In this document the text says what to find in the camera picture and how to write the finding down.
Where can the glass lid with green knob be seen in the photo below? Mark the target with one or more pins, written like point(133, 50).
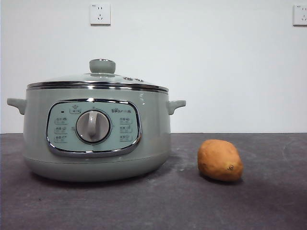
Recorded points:
point(102, 65)

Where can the brown potato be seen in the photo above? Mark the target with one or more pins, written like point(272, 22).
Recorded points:
point(218, 160)

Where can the sage green electric pot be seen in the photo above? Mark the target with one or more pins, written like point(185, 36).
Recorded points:
point(156, 124)

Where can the white wall socket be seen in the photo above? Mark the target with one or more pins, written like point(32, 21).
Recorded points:
point(100, 14)
point(301, 15)

